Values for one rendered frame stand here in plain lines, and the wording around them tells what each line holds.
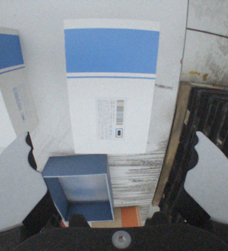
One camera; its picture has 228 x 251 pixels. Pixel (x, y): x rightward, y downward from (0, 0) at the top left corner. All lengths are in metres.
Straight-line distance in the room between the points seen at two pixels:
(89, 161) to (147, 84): 0.22
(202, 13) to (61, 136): 1.11
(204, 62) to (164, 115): 0.89
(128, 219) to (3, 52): 0.53
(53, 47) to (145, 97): 0.19
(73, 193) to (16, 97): 0.32
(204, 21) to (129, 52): 1.02
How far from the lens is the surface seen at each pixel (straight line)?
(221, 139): 0.76
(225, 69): 1.32
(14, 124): 0.28
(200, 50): 1.17
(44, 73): 0.32
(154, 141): 0.37
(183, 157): 1.07
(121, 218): 0.53
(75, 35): 0.21
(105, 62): 0.20
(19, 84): 0.31
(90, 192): 0.48
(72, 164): 0.36
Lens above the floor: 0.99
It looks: 63 degrees down
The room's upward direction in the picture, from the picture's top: 176 degrees clockwise
